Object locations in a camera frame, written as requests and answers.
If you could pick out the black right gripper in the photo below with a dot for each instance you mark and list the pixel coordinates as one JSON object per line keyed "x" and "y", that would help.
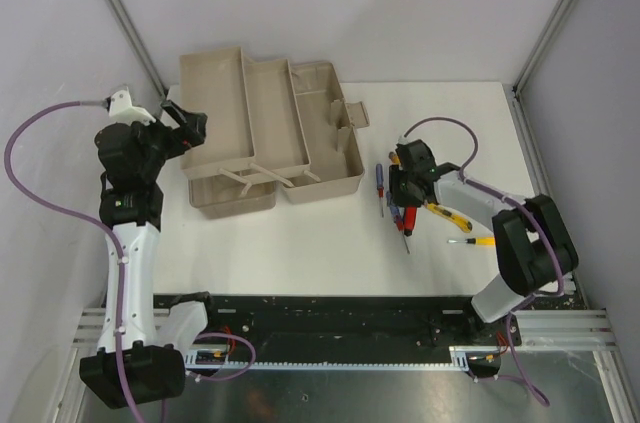
{"x": 395, "y": 174}

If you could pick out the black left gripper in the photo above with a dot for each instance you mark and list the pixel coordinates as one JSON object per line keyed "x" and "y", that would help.
{"x": 195, "y": 131}

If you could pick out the beige plastic tool box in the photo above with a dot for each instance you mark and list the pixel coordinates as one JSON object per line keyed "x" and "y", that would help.
{"x": 272, "y": 125}

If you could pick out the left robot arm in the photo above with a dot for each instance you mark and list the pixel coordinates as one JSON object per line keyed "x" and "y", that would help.
{"x": 136, "y": 361}

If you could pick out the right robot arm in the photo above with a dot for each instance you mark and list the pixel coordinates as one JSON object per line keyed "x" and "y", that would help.
{"x": 532, "y": 243}

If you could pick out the red folding knife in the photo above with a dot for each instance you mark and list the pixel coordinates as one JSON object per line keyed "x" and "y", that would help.
{"x": 409, "y": 220}

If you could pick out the large blue red screwdriver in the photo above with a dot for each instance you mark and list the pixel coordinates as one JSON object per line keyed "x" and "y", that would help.
{"x": 397, "y": 219}

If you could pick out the small blue red screwdriver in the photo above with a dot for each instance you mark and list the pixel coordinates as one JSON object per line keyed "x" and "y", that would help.
{"x": 379, "y": 172}

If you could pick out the yellow black box cutter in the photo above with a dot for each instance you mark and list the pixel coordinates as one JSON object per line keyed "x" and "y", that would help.
{"x": 459, "y": 221}

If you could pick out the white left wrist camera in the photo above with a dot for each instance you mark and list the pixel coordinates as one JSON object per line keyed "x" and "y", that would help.
{"x": 121, "y": 109}

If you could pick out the yellow handle screwdriver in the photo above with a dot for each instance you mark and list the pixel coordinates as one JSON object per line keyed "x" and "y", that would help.
{"x": 476, "y": 241}

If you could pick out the right aluminium frame post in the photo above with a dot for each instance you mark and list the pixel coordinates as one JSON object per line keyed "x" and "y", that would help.
{"x": 553, "y": 25}

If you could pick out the aluminium frame post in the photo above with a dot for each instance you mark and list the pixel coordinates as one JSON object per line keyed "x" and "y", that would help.
{"x": 553, "y": 25}
{"x": 133, "y": 38}

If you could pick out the left aluminium frame post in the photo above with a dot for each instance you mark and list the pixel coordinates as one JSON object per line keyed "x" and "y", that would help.
{"x": 133, "y": 38}

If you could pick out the white cable duct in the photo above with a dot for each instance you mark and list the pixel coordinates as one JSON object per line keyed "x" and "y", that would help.
{"x": 205, "y": 359}

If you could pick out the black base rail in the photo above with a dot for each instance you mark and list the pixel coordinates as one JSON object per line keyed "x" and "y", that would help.
{"x": 316, "y": 329}

